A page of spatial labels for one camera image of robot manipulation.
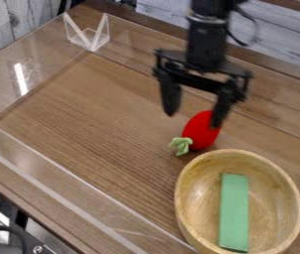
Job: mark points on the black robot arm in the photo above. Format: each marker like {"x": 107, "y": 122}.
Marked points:
{"x": 207, "y": 32}

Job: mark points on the red plush strawberry toy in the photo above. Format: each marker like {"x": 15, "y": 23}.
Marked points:
{"x": 198, "y": 135}

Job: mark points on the clear acrylic tray wall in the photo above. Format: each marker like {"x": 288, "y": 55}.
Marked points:
{"x": 86, "y": 160}

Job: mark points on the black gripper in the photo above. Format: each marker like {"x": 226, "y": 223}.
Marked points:
{"x": 174, "y": 72}

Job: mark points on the brown wooden bowl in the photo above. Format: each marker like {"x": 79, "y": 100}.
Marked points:
{"x": 273, "y": 202}

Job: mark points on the clear acrylic corner bracket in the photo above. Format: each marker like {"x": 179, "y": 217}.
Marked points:
{"x": 88, "y": 39}

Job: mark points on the green rectangular block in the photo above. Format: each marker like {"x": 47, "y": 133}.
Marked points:
{"x": 233, "y": 213}

